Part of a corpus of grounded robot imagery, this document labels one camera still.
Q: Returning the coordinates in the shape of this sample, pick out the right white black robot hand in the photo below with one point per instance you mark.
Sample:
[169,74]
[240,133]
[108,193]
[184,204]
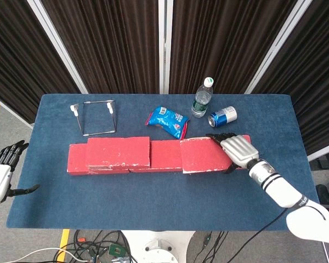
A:
[240,150]

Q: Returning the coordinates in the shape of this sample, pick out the red brick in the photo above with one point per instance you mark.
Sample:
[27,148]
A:
[200,156]
[118,150]
[76,159]
[164,154]
[247,138]

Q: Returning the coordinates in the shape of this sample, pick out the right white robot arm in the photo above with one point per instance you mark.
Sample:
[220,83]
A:
[282,189]

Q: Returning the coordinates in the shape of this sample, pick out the blue and white can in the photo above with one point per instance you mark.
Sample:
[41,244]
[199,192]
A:
[223,116]

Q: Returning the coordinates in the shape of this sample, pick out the clear plastic water bottle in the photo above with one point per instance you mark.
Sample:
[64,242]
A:
[201,101]

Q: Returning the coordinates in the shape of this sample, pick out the blue snack bag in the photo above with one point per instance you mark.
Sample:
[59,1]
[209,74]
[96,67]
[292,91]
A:
[167,120]

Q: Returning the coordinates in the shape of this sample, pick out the blue table cloth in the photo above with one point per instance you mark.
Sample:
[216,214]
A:
[153,200]

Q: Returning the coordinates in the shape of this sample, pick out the orange plastic connector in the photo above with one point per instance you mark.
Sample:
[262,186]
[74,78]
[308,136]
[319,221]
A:
[81,239]

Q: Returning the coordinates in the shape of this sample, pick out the dark brown pleated curtain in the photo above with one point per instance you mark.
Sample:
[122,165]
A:
[318,68]
[16,54]
[222,41]
[104,41]

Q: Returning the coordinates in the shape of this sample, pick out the green circuit board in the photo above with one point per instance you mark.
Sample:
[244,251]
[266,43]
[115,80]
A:
[116,250]

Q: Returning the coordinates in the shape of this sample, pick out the white partition base rail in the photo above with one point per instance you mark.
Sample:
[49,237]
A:
[11,111]
[323,154]

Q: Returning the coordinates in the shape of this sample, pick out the white partition frame post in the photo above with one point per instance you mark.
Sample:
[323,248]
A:
[277,46]
[165,46]
[59,46]

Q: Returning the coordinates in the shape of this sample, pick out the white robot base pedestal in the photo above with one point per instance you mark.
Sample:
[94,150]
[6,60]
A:
[159,246]

